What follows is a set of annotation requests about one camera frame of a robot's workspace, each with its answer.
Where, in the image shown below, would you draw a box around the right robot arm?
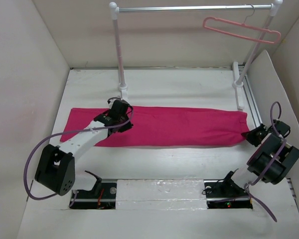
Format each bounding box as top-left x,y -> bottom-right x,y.
206,119 -> 299,198

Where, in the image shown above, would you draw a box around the aluminium rail right side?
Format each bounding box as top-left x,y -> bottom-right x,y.
243,74 -> 262,128

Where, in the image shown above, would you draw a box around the pink trousers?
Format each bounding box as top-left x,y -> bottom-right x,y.
59,106 -> 250,149

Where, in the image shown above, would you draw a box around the white clothes rack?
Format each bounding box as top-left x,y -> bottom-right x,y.
109,0 -> 283,111

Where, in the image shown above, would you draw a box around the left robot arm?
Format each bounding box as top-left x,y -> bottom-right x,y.
34,98 -> 134,198

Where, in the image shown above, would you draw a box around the pink plastic hanger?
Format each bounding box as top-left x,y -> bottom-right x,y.
203,4 -> 282,45

